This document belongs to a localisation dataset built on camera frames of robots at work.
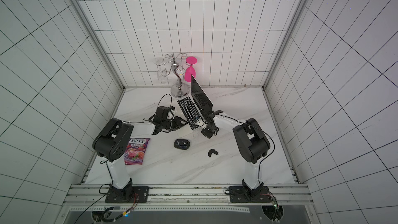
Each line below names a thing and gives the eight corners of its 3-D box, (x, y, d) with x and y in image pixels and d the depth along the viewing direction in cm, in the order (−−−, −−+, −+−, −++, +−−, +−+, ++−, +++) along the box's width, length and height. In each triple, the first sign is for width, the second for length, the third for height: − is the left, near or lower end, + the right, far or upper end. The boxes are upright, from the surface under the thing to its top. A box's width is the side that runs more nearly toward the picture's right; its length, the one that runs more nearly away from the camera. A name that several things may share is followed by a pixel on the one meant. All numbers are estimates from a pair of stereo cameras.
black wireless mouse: (174, 149, 89) (173, 148, 87) (175, 140, 92) (174, 138, 91) (189, 149, 89) (189, 148, 87) (190, 140, 92) (189, 138, 91)
